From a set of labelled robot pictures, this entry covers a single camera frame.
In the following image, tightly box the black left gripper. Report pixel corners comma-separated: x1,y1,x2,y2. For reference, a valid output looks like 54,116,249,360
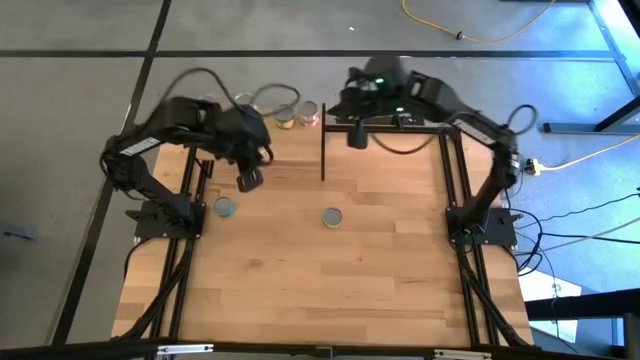
219,112,274,194

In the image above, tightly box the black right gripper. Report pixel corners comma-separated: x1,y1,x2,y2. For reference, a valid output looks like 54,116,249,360
327,57,416,121

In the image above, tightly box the pink short can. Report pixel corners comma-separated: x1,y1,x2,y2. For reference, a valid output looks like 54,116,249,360
297,100,321,127

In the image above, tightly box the teal short can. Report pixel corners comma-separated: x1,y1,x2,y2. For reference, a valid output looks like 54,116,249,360
213,196,237,219

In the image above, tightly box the orange short can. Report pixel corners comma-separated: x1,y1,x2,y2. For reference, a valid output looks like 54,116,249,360
274,104,297,131

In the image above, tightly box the yellow green mushroom short can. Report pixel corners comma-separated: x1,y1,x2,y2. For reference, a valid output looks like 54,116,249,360
321,207,345,231

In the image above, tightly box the wooden shelf board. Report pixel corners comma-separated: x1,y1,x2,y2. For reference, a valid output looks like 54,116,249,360
196,107,324,162

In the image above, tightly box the black stand leg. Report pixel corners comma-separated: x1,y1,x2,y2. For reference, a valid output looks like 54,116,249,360
542,94,640,136

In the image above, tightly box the white floor sheet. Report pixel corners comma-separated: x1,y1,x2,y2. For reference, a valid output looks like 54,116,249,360
518,269,584,342

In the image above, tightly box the black diagonal stand beam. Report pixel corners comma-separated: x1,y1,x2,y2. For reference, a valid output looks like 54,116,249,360
585,0,640,97

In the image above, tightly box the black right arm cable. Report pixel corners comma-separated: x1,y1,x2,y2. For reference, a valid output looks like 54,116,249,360
369,103,539,155

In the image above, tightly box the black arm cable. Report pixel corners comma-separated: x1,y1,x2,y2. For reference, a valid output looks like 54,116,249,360
162,67,302,119
369,103,539,155

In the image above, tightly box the black aluminium table frame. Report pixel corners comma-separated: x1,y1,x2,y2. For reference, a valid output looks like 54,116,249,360
114,124,534,349

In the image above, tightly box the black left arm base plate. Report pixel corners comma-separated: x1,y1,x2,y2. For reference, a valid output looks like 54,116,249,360
133,199,207,240

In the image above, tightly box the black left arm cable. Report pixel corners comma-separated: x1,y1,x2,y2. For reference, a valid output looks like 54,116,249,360
162,67,302,119

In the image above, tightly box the yellow floor cable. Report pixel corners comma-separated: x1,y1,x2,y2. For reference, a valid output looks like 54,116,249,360
401,0,556,45

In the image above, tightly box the silver frame bracket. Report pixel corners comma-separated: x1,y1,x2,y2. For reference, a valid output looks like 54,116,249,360
157,343,214,357
433,349,494,360

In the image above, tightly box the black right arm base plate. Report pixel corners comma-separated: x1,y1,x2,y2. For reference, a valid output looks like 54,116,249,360
446,205,519,247

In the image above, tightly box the black rig frame beam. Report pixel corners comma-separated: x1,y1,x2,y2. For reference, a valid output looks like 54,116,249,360
0,338,640,360

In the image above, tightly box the pale yellow power cable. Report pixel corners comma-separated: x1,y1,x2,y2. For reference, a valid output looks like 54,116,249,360
539,133,640,172

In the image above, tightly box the black floor cable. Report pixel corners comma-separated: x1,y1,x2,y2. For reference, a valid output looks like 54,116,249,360
539,230,640,246

